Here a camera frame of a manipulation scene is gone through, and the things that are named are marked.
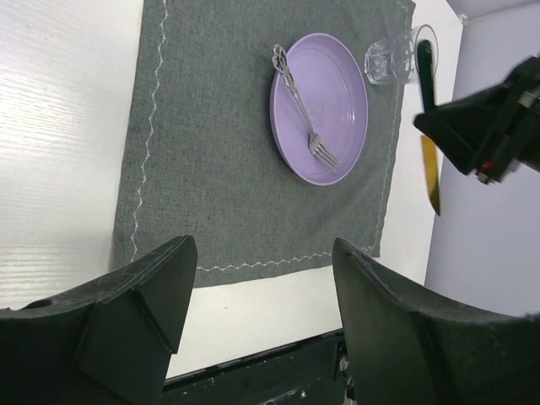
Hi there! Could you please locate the grey cloth placemat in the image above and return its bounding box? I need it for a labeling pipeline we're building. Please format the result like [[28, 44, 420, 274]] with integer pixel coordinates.
[[111, 1, 415, 287]]

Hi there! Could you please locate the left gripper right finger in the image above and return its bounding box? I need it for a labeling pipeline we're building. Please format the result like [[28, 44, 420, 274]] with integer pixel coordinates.
[[332, 239, 539, 404]]

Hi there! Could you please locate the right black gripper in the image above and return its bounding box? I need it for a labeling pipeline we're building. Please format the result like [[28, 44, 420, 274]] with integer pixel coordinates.
[[428, 57, 539, 184]]

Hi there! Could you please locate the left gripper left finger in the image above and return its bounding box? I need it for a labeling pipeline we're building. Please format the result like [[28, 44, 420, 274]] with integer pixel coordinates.
[[1, 235, 197, 404]]

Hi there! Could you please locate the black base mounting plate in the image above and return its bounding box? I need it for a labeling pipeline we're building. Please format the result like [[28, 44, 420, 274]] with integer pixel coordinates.
[[159, 329, 348, 404]]

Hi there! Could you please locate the purple plastic plate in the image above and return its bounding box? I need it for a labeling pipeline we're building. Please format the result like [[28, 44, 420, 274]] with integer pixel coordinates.
[[269, 33, 368, 186]]

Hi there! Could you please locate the yellow green knife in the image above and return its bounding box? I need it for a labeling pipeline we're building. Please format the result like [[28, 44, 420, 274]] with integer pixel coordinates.
[[414, 40, 440, 216]]

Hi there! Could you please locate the ornate silver fork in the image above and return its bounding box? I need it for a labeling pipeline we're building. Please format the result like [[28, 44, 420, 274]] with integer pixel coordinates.
[[272, 44, 342, 172]]

